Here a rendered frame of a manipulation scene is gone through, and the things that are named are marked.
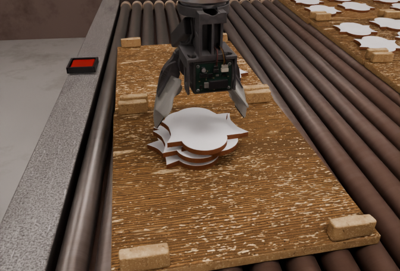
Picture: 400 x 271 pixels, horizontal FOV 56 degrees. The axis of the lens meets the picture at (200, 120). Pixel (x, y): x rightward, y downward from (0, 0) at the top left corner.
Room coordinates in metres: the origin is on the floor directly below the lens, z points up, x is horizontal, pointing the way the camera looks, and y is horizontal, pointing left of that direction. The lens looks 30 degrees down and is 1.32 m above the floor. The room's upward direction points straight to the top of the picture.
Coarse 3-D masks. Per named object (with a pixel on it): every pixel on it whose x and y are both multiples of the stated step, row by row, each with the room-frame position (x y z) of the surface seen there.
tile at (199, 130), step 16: (192, 112) 0.60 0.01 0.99; (208, 112) 0.60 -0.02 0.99; (176, 128) 0.55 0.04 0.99; (192, 128) 0.55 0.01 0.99; (208, 128) 0.55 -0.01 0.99; (224, 128) 0.55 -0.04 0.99; (176, 144) 0.51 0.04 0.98; (192, 144) 0.50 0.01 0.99; (208, 144) 0.50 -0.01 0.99; (224, 144) 0.50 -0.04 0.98
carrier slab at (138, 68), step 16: (128, 48) 1.09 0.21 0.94; (144, 48) 1.09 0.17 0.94; (160, 48) 1.09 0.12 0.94; (128, 64) 0.96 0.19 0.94; (144, 64) 0.96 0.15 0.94; (160, 64) 0.96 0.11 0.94; (240, 64) 0.96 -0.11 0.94; (128, 80) 0.86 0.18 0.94; (144, 80) 0.86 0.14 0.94; (240, 80) 0.86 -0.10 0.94; (256, 80) 0.86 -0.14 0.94; (176, 96) 0.77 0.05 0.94; (192, 96) 0.77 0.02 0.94; (208, 96) 0.77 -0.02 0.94; (224, 96) 0.77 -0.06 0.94; (272, 96) 0.77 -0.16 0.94
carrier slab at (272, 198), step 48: (144, 144) 0.57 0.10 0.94; (240, 144) 0.57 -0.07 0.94; (288, 144) 0.57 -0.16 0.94; (144, 192) 0.44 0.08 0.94; (192, 192) 0.44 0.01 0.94; (240, 192) 0.44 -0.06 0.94; (288, 192) 0.44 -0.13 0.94; (336, 192) 0.44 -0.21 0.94; (144, 240) 0.35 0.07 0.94; (192, 240) 0.35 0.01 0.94; (240, 240) 0.35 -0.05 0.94; (288, 240) 0.35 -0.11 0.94
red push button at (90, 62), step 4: (76, 60) 1.01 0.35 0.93; (80, 60) 1.01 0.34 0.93; (84, 60) 1.01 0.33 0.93; (88, 60) 1.01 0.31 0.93; (92, 60) 1.01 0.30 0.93; (72, 64) 0.98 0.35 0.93; (76, 64) 0.98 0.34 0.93; (80, 64) 0.98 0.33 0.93; (84, 64) 0.98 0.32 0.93; (88, 64) 0.98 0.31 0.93; (92, 64) 0.98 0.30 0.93
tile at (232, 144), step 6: (228, 114) 0.61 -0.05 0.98; (228, 120) 0.59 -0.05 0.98; (234, 126) 0.57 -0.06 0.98; (240, 132) 0.55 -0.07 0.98; (246, 132) 0.55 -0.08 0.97; (228, 144) 0.51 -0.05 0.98; (234, 144) 0.51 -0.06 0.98; (222, 150) 0.50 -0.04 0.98; (228, 150) 0.50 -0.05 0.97; (234, 150) 0.51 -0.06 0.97
